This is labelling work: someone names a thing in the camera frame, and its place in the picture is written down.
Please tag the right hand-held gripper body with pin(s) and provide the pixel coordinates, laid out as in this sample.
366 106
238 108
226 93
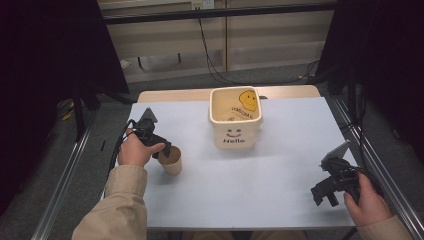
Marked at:
342 169

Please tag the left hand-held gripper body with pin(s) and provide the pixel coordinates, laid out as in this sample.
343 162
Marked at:
147 131

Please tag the brown paper cup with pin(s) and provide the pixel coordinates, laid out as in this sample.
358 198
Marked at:
172 162

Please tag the cream smiley face bin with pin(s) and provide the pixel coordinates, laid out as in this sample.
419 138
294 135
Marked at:
235 117

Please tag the person's left hand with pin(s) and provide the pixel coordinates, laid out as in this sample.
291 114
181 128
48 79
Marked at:
136 150

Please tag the person's right hand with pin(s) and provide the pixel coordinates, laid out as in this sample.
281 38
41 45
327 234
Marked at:
368 202

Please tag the white table mat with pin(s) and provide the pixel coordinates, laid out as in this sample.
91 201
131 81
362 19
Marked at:
253 186

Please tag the black curtain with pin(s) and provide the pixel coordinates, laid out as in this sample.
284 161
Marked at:
50 76
383 66

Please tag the black metal crossbar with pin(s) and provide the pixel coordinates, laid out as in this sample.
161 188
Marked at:
216 13

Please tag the aluminium frame rail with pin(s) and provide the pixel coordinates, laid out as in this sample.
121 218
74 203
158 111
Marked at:
63 186
380 166

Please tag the white wall socket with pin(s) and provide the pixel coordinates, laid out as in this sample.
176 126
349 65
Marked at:
202 4

